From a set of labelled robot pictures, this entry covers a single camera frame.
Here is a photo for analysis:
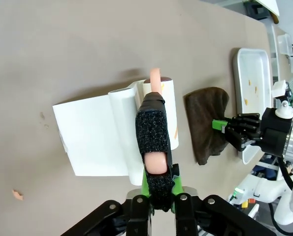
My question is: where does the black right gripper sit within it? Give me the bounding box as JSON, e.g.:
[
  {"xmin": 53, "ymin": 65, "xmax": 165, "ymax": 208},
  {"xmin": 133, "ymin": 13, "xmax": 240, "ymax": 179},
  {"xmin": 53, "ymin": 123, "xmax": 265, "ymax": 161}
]
[{"xmin": 212, "ymin": 107, "xmax": 293, "ymax": 158}]

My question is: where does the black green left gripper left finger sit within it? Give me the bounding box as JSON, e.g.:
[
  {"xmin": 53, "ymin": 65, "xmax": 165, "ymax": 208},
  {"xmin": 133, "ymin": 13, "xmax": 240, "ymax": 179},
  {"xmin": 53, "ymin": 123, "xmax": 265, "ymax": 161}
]
[{"xmin": 60, "ymin": 169, "xmax": 153, "ymax": 236}]

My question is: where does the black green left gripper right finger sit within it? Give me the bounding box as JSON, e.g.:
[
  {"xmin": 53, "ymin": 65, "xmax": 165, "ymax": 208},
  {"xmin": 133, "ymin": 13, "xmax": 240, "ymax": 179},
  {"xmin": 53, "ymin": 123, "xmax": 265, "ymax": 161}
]
[{"xmin": 170, "ymin": 163, "xmax": 277, "ymax": 236}]

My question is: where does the brown cloth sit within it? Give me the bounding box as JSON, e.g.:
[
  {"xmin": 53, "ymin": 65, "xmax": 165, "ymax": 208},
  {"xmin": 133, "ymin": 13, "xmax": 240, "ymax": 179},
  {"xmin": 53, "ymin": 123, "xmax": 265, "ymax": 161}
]
[{"xmin": 184, "ymin": 86, "xmax": 230, "ymax": 166}]

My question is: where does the silver metal tray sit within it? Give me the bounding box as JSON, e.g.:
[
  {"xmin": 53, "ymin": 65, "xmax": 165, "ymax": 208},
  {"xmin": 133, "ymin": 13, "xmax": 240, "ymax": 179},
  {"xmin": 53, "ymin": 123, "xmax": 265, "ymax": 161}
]
[{"xmin": 232, "ymin": 48, "xmax": 274, "ymax": 165}]

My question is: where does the white lint roller stand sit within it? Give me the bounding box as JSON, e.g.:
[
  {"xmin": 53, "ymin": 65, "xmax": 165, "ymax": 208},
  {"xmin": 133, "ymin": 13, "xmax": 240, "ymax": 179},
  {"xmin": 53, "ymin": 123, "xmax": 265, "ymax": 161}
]
[{"xmin": 52, "ymin": 82, "xmax": 147, "ymax": 186}]

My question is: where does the dark green equipment rack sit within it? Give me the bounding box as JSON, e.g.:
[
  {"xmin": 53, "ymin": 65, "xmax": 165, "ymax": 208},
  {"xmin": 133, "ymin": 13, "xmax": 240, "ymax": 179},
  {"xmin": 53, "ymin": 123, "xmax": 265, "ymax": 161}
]
[{"xmin": 243, "ymin": 0, "xmax": 270, "ymax": 21}]

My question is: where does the white board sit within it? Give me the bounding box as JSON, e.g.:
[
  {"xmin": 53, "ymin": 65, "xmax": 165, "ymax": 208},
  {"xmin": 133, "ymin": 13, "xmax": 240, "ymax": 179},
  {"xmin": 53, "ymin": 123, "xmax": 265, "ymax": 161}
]
[{"xmin": 256, "ymin": 0, "xmax": 282, "ymax": 16}]

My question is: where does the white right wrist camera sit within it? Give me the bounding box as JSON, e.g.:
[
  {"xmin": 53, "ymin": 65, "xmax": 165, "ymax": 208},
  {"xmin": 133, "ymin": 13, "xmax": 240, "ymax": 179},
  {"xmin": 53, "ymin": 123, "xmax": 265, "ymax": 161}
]
[{"xmin": 271, "ymin": 80, "xmax": 293, "ymax": 119}]

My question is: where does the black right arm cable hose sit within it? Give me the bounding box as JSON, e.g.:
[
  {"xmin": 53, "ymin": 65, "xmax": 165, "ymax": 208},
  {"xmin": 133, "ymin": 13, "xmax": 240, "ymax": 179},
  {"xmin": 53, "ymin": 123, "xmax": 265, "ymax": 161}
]
[{"xmin": 269, "ymin": 152, "xmax": 293, "ymax": 232}]

